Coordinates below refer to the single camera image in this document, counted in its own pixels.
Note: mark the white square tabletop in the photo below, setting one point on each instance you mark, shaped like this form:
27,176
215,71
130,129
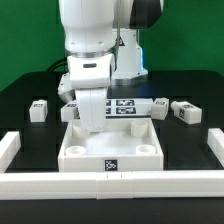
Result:
128,144

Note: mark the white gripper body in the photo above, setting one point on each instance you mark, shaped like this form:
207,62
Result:
92,108

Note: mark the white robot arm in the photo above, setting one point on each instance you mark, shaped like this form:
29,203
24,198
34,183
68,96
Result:
101,41

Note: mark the white fence wall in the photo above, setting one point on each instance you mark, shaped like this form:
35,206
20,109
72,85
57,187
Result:
100,185

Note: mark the AprilTag base sheet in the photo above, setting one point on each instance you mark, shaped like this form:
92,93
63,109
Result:
129,107

